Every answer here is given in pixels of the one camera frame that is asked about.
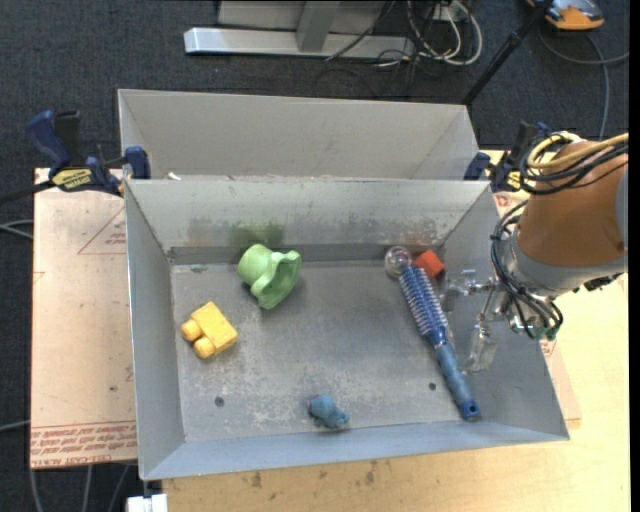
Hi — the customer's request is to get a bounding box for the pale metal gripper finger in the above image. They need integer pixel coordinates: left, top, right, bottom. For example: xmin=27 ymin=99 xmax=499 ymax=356
xmin=442 ymin=268 xmax=495 ymax=312
xmin=457 ymin=320 xmax=500 ymax=375

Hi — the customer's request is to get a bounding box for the blue hair brush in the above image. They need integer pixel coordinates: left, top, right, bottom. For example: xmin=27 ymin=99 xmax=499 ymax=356
xmin=397 ymin=264 xmax=482 ymax=422

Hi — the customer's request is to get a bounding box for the orange-red small cup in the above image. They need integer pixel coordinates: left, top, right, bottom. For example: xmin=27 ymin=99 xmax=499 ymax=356
xmin=412 ymin=249 xmax=447 ymax=279

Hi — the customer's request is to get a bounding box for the clear iridescent ball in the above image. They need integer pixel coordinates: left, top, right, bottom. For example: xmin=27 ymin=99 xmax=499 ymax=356
xmin=383 ymin=245 xmax=414 ymax=278

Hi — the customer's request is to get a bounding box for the grey metal bin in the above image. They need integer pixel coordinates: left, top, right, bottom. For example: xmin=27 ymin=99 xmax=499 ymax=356
xmin=117 ymin=88 xmax=571 ymax=482

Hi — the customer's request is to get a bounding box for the blue toy animal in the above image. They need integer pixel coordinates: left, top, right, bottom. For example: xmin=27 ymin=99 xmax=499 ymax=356
xmin=305 ymin=393 xmax=351 ymax=431

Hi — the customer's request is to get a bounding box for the light green toy cup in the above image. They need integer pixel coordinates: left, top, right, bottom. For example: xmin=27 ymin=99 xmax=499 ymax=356
xmin=236 ymin=243 xmax=303 ymax=311

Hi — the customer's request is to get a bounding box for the yellow toy building block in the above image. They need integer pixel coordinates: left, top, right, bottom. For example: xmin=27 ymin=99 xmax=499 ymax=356
xmin=179 ymin=300 xmax=240 ymax=361

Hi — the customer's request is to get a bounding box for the brown cardboard board, red print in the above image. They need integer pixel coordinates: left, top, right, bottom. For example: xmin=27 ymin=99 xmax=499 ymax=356
xmin=29 ymin=167 xmax=584 ymax=471

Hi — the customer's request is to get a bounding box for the black cylinder on white bracket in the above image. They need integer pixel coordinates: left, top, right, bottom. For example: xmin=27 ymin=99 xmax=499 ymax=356
xmin=579 ymin=274 xmax=617 ymax=294

